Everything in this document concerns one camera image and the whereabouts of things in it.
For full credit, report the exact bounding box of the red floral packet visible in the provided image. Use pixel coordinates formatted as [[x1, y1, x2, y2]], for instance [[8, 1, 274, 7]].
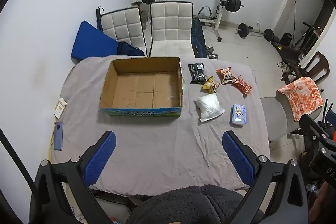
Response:
[[231, 75, 253, 96]]

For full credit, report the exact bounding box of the black metal exercise frame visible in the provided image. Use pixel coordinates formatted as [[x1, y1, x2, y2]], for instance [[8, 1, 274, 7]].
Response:
[[294, 22, 323, 54]]

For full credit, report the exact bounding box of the white soft packet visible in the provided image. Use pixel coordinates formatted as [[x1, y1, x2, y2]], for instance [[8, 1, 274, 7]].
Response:
[[193, 93, 226, 123]]

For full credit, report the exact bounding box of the white padded chair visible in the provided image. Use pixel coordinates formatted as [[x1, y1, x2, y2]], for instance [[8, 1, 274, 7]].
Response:
[[96, 6, 147, 56], [148, 1, 196, 58]]

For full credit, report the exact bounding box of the yellow snack packet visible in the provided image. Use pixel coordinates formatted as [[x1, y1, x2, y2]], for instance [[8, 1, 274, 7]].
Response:
[[202, 76, 219, 94]]

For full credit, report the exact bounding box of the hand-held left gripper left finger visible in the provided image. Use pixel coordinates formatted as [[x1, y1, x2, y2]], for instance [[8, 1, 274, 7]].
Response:
[[29, 131, 117, 224]]

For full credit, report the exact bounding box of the orange floral towel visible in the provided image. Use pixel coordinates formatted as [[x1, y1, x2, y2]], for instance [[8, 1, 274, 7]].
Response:
[[277, 76, 323, 122]]

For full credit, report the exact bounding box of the grey tablecloth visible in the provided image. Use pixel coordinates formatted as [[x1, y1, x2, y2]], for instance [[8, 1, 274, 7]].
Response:
[[50, 55, 271, 197]]

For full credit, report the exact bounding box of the brown wooden chair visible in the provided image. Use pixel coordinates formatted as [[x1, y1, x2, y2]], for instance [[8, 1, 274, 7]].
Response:
[[281, 51, 330, 85]]

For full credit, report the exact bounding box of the black and blue weight bench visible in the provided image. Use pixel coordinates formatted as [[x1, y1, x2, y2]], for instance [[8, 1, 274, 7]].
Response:
[[191, 18, 208, 58]]

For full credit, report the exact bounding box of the black snack packet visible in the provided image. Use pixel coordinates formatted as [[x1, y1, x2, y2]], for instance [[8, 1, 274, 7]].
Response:
[[188, 63, 206, 84]]

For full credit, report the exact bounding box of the black speaker box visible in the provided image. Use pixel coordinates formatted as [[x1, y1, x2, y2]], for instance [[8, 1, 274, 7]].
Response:
[[280, 32, 293, 46]]

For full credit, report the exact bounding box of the orange panda snack packet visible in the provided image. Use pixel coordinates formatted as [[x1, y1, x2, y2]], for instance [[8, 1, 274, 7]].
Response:
[[216, 67, 237, 85]]

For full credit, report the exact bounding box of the dark blue jacket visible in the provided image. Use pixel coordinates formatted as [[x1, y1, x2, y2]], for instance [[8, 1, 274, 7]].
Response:
[[115, 41, 146, 57]]

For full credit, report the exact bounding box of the black cable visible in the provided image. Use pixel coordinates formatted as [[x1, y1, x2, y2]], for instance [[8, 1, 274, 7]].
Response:
[[0, 128, 40, 224]]

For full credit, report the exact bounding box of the blue foam mat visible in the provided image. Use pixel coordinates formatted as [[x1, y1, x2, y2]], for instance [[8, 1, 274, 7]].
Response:
[[70, 20, 120, 61]]

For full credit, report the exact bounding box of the grey office chair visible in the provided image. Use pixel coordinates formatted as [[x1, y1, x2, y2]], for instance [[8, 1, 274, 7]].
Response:
[[260, 97, 322, 142]]

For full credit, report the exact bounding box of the blue tissue pack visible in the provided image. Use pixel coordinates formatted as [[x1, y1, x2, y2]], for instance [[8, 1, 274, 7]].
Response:
[[230, 104, 248, 126]]

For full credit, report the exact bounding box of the blue smartphone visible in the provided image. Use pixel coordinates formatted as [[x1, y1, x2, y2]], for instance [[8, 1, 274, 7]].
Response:
[[54, 122, 64, 151]]

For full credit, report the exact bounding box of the cardboard box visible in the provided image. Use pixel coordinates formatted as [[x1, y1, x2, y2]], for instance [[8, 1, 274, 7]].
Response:
[[99, 56, 183, 118]]

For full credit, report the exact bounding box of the dark fleece clothing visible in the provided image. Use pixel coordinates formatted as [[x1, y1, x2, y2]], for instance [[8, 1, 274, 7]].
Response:
[[126, 183, 263, 224]]

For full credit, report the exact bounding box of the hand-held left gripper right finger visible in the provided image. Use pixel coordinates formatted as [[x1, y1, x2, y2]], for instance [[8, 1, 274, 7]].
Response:
[[222, 131, 309, 224]]

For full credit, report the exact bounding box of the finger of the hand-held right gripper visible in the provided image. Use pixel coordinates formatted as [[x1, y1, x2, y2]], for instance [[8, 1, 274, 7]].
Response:
[[299, 114, 332, 147]]

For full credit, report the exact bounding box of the floor barbell with black plates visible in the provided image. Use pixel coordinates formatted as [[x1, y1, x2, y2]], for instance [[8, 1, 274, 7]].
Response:
[[234, 23, 275, 42]]

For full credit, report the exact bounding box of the small white box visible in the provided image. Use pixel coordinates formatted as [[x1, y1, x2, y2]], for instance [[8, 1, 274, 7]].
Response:
[[54, 98, 67, 119]]

